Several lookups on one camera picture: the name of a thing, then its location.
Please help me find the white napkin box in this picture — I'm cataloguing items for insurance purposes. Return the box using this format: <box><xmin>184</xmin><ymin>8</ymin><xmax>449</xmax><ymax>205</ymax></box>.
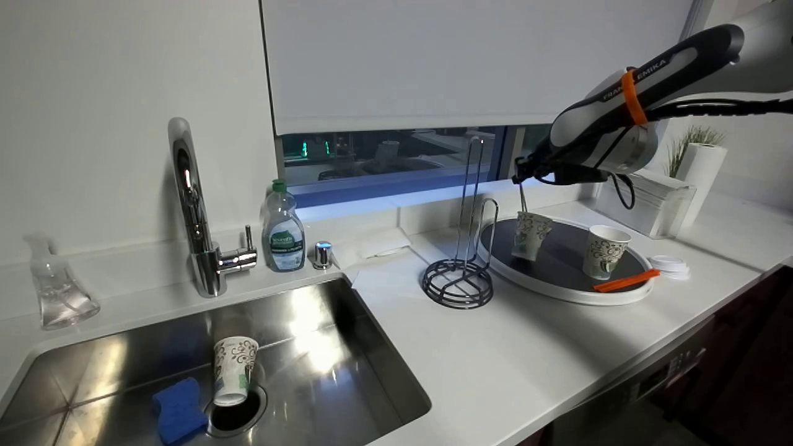
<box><xmin>592</xmin><ymin>172</ymin><xmax>690</xmax><ymax>239</ymax></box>

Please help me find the orange stick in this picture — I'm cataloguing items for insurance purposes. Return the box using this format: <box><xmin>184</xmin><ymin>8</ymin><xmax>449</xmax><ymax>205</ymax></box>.
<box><xmin>592</xmin><ymin>269</ymin><xmax>660</xmax><ymax>292</ymax></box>

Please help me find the blue sponge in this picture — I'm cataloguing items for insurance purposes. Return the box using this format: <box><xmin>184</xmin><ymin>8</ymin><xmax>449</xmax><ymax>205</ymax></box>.
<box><xmin>152</xmin><ymin>378</ymin><xmax>209</xmax><ymax>446</ymax></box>

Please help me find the wooden stirrer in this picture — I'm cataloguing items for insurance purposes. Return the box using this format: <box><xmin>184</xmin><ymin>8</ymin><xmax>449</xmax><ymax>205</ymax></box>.
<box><xmin>519</xmin><ymin>184</ymin><xmax>528</xmax><ymax>213</ymax></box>

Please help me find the clear glass carafe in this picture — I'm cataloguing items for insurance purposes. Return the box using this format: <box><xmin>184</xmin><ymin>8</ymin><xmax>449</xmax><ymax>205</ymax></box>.
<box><xmin>28</xmin><ymin>234</ymin><xmax>101</xmax><ymax>330</ymax></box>

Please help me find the small chrome knob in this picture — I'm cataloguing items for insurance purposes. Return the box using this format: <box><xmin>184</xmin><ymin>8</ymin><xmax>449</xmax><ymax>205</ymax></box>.
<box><xmin>311</xmin><ymin>240</ymin><xmax>335</xmax><ymax>270</ymax></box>

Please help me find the white roller blind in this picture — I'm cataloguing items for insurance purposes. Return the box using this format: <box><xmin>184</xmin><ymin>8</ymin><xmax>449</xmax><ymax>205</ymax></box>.
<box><xmin>264</xmin><ymin>0</ymin><xmax>694</xmax><ymax>135</ymax></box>

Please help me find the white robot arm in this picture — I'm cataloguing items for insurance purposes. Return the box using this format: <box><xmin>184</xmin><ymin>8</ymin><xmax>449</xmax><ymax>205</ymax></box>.
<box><xmin>513</xmin><ymin>0</ymin><xmax>793</xmax><ymax>186</ymax></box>

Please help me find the stainless steel sink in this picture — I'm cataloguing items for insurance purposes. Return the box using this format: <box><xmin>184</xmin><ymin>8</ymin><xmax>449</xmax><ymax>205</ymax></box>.
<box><xmin>0</xmin><ymin>278</ymin><xmax>431</xmax><ymax>446</ymax></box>

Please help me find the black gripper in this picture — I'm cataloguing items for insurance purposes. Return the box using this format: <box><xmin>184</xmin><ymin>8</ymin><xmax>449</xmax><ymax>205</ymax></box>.
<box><xmin>513</xmin><ymin>148</ymin><xmax>604</xmax><ymax>186</ymax></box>

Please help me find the green dish soap bottle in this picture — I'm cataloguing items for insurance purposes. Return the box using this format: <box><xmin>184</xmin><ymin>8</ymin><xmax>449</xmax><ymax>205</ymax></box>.
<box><xmin>261</xmin><ymin>178</ymin><xmax>304</xmax><ymax>272</ymax></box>

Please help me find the round black white tray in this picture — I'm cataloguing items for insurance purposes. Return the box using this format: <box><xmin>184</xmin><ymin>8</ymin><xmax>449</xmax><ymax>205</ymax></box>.
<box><xmin>479</xmin><ymin>219</ymin><xmax>651</xmax><ymax>304</ymax></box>

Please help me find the patterned paper cup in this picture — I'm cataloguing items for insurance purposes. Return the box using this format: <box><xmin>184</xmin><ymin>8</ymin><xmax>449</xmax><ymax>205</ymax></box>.
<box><xmin>513</xmin><ymin>210</ymin><xmax>552</xmax><ymax>262</ymax></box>
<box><xmin>583</xmin><ymin>225</ymin><xmax>633</xmax><ymax>280</ymax></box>

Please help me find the paper cup in sink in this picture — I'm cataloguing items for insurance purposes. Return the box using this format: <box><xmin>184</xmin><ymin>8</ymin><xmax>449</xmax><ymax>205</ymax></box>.
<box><xmin>213</xmin><ymin>335</ymin><xmax>259</xmax><ymax>406</ymax></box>

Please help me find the black wire paper towel holder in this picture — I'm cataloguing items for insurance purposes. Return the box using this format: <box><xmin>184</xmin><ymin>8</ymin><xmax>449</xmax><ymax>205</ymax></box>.
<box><xmin>420</xmin><ymin>137</ymin><xmax>498</xmax><ymax>309</ymax></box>

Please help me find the chrome faucet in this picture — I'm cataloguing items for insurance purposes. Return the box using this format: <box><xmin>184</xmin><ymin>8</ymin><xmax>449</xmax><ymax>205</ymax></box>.
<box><xmin>168</xmin><ymin>116</ymin><xmax>259</xmax><ymax>298</ymax></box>

